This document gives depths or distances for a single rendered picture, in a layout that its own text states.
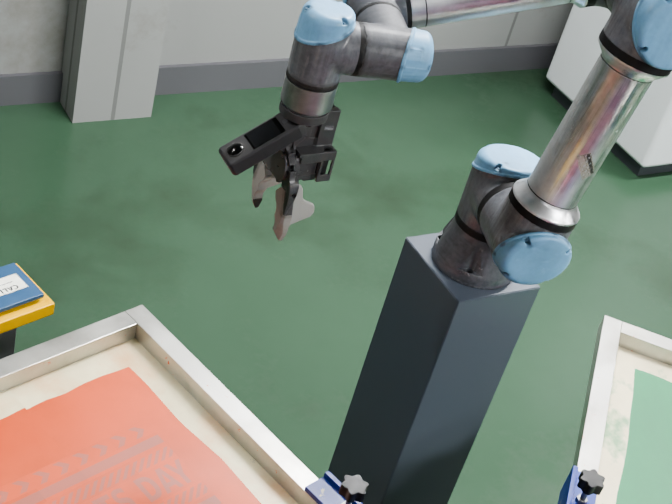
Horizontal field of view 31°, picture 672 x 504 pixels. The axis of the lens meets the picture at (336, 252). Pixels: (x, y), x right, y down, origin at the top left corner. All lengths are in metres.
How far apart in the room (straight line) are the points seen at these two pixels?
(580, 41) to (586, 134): 3.46
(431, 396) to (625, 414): 0.39
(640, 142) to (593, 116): 3.24
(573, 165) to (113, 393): 0.84
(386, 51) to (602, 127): 0.36
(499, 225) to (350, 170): 2.64
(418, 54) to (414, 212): 2.75
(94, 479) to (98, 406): 0.16
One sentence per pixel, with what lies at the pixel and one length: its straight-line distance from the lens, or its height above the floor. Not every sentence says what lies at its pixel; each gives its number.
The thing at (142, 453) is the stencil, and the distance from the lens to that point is 2.02.
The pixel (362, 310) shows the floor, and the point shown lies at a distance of 3.92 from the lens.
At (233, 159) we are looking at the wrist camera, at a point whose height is 1.49.
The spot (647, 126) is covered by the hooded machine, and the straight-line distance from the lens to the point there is 5.05.
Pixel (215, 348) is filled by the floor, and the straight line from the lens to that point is 3.65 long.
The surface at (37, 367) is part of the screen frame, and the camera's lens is 2.10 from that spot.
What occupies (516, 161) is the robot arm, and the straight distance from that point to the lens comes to 2.04.
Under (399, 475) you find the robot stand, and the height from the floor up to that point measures 0.76.
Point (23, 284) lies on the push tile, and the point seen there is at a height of 0.97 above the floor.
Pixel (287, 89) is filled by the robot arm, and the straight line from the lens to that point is 1.71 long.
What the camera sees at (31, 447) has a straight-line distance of 2.01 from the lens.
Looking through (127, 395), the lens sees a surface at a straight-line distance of 2.10.
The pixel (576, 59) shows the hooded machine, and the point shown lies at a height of 0.25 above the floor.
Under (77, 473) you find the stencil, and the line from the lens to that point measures 1.98.
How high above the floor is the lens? 2.44
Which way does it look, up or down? 36 degrees down
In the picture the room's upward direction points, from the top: 16 degrees clockwise
